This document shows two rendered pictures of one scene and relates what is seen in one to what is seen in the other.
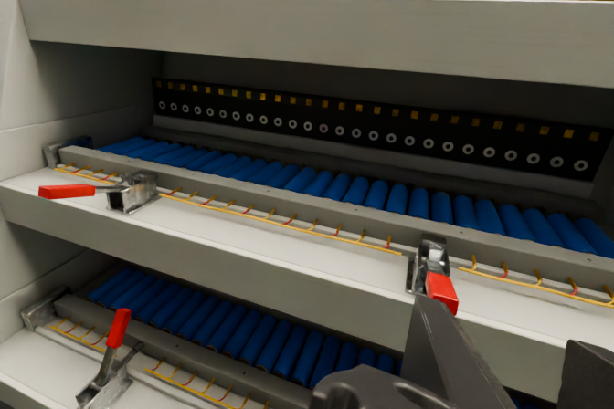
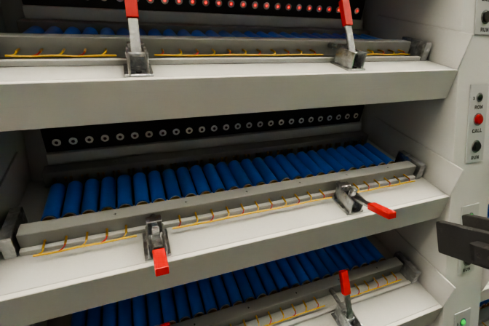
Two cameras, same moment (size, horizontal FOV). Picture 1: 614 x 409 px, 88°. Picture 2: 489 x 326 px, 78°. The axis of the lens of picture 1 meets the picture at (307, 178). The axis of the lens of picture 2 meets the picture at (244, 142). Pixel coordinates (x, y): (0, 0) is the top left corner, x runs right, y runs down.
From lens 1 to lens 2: 28 cm
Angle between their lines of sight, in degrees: 37
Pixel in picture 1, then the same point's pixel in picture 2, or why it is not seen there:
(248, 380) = (253, 308)
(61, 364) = not seen: outside the picture
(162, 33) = (158, 107)
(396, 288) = (343, 215)
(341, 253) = (305, 209)
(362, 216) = (306, 185)
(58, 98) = not seen: outside the picture
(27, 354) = not seen: outside the picture
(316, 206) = (281, 190)
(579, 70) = (387, 97)
